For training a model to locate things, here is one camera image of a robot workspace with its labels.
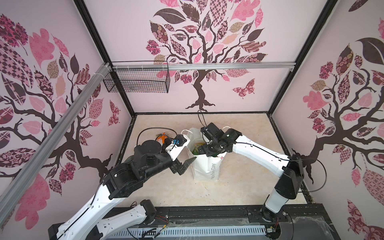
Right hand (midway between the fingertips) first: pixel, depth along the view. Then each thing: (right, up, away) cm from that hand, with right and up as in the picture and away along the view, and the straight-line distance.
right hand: (206, 148), depth 80 cm
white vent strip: (-10, -39, -11) cm, 41 cm away
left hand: (-9, +2, -22) cm, 24 cm away
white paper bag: (-1, -8, -10) cm, 13 cm away
